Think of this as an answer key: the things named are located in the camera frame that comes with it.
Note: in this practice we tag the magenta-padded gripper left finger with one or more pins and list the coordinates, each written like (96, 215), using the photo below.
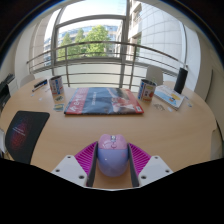
(71, 168)

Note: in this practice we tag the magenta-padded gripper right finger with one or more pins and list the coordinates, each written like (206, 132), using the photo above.
(151, 168)

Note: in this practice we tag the pink and lilac computer mouse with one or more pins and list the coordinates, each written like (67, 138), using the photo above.
(112, 156)

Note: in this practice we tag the black mouse pad red print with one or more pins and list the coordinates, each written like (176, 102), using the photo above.
(25, 135)

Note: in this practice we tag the small green card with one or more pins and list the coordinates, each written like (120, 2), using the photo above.
(58, 107)

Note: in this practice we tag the red and blue magazine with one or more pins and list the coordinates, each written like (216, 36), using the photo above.
(103, 101)

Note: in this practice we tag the printed mug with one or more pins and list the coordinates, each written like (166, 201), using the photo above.
(56, 86)
(146, 90)

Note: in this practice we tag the black cylinder bottle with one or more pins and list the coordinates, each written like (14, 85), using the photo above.
(180, 80)

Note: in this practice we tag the white chair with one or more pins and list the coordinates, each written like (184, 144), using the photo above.
(26, 80)
(154, 75)

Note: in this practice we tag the black office printer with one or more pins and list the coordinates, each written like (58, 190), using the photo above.
(4, 90)

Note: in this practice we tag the metal balcony railing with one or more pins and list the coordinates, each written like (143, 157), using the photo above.
(100, 42)

